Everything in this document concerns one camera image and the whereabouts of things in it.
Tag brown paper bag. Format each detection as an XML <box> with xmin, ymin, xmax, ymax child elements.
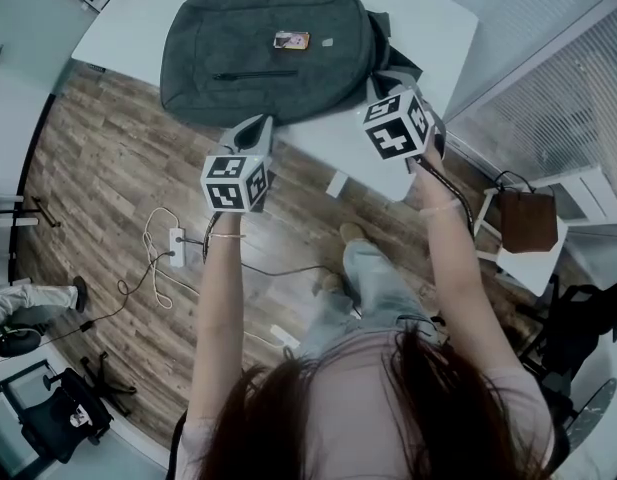
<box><xmin>493</xmin><ymin>170</ymin><xmax>560</xmax><ymax>255</ymax></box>

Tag white table leg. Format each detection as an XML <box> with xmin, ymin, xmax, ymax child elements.
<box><xmin>326</xmin><ymin>170</ymin><xmax>350</xmax><ymax>199</ymax></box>

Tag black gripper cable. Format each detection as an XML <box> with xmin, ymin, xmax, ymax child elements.
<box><xmin>201</xmin><ymin>211</ymin><xmax>224</xmax><ymax>264</ymax></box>
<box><xmin>420</xmin><ymin>160</ymin><xmax>477</xmax><ymax>239</ymax></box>

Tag coiled white cord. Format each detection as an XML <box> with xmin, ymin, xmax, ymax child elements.
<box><xmin>141</xmin><ymin>206</ymin><xmax>182</xmax><ymax>309</ymax></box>

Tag pale bangle bracelet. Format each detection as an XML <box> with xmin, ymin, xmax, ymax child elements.
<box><xmin>418</xmin><ymin>198</ymin><xmax>462</xmax><ymax>219</ymax></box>

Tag slim white power strip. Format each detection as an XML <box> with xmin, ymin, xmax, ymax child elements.
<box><xmin>269</xmin><ymin>323</ymin><xmax>302</xmax><ymax>352</ymax></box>

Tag person's left forearm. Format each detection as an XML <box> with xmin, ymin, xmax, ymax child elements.
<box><xmin>185</xmin><ymin>210</ymin><xmax>247</xmax><ymax>419</ymax></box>

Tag person's light jeans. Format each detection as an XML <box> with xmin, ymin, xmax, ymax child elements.
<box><xmin>297</xmin><ymin>237</ymin><xmax>442</xmax><ymax>362</ymax></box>

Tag black metal stand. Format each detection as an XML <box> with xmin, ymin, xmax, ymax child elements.
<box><xmin>0</xmin><ymin>195</ymin><xmax>62</xmax><ymax>229</ymax></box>

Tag person's right forearm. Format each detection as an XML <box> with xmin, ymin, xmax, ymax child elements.
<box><xmin>415</xmin><ymin>155</ymin><xmax>529</xmax><ymax>384</ymax></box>

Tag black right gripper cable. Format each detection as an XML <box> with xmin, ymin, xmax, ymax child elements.
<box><xmin>420</xmin><ymin>160</ymin><xmax>477</xmax><ymax>239</ymax></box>

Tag black office chair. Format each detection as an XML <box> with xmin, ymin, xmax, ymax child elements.
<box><xmin>20</xmin><ymin>352</ymin><xmax>138</xmax><ymax>464</ymax></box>
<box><xmin>515</xmin><ymin>282</ymin><xmax>617</xmax><ymax>419</ymax></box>

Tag dark grey backpack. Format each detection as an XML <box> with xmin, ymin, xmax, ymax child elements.
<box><xmin>159</xmin><ymin>0</ymin><xmax>424</xmax><ymax>129</ymax></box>

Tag white chair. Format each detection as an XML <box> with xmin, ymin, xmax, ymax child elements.
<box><xmin>472</xmin><ymin>185</ymin><xmax>569</xmax><ymax>298</ymax></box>

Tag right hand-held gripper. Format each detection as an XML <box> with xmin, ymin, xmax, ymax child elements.
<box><xmin>356</xmin><ymin>69</ymin><xmax>447</xmax><ymax>163</ymax></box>

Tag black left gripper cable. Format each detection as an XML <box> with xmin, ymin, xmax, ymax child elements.
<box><xmin>201</xmin><ymin>211</ymin><xmax>224</xmax><ymax>264</ymax></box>

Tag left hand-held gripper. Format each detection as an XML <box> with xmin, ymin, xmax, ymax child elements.
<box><xmin>200</xmin><ymin>113</ymin><xmax>277</xmax><ymax>214</ymax></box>

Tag thin black floor cable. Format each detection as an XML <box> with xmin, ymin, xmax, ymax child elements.
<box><xmin>80</xmin><ymin>250</ymin><xmax>177</xmax><ymax>334</ymax></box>

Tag person's tan shoe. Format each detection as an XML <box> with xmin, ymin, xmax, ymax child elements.
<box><xmin>339</xmin><ymin>221</ymin><xmax>369</xmax><ymax>244</ymax></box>
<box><xmin>320</xmin><ymin>272</ymin><xmax>347</xmax><ymax>294</ymax></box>

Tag person's pale pink shirt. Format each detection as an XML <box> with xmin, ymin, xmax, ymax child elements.
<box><xmin>180</xmin><ymin>330</ymin><xmax>557</xmax><ymax>480</ymax></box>

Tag thick black cable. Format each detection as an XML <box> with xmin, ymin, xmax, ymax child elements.
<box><xmin>167</xmin><ymin>410</ymin><xmax>189</xmax><ymax>480</ymax></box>

